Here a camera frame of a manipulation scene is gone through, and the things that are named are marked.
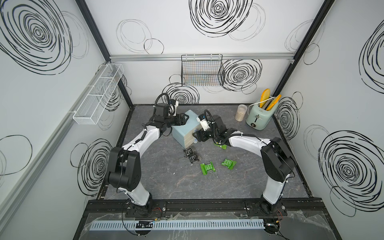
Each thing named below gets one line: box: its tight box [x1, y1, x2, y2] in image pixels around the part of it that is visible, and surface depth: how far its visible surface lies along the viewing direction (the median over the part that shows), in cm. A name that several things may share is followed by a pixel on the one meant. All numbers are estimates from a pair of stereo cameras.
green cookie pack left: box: [200, 161, 216, 176], surface depth 88 cm
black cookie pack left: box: [182, 147, 194, 158], surface depth 94 cm
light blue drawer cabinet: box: [171, 109, 202, 149], surface depth 88 cm
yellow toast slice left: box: [259, 88, 271, 108], surface depth 100 cm
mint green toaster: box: [246, 101, 279, 130], surface depth 99 cm
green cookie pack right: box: [221, 158, 237, 170], surface depth 90 cm
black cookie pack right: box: [188, 154, 200, 163], surface depth 91 cm
